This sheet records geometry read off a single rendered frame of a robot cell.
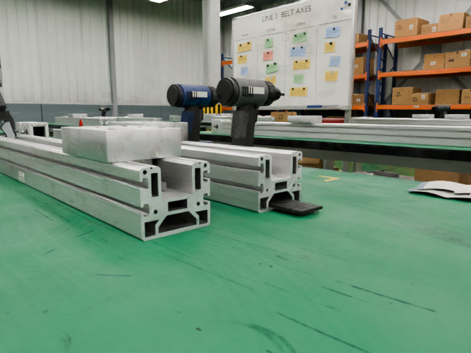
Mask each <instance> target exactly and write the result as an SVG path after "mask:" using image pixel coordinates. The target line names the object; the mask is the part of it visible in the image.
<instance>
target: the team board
mask: <svg viewBox="0 0 471 353"><path fill-rule="evenodd" d="M356 22H357V0H303V1H298V2H294V3H291V4H286V5H283V6H278V7H275V8H270V9H267V10H264V11H259V12H256V13H250V14H247V15H242V16H239V17H234V18H233V19H232V48H233V78H249V79H257V80H263V81H270V82H271V83H272V84H273V85H274V86H275V87H277V88H279V89H280V91H281V93H285V96H280V99H279V100H276V101H274V102H273V103H272V104H270V106H260V107H259V108H258V109H257V110H327V109H342V110H345V120H344V123H345V124H351V109H352V108H353V81H354V66H355V37H356Z"/></svg>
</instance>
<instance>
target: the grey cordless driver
mask: <svg viewBox="0 0 471 353"><path fill-rule="evenodd" d="M216 95H217V99H218V101H219V103H220V104H222V105H224V106H236V111H233V117H232V124H231V138H232V142H231V145H235V146H250V147H257V146H253V142H254V128H255V123H256V122H257V116H258V110H257V109H258V108H259V107H260V106H270V104H272V103H273V102H274V101H276V100H279V99H280V96H285V93H281V91H280V89H279V88H277V87H275V86H274V85H273V84H272V83H271V82H270V81H263V80H257V79H249V78H233V77H229V78H223V79H221V80H220V81H219V82H218V85H217V89H216Z"/></svg>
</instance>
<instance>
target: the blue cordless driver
mask: <svg viewBox="0 0 471 353"><path fill-rule="evenodd" d="M167 100H168V103H169V104H170V106H173V107H179V108H184V111H182V114H181V121H180V122H184V123H188V141H196V142H205V143H212V142H211V141H201V140H200V124H201V121H202V120H203V114H204V111H203V110H202V109H203V108H205V107H214V106H216V104H218V103H219V101H218V99H217V95H216V88H215V87H212V86H206V85H187V84H172V85H171V86H170V87H169V88H168V91H167Z"/></svg>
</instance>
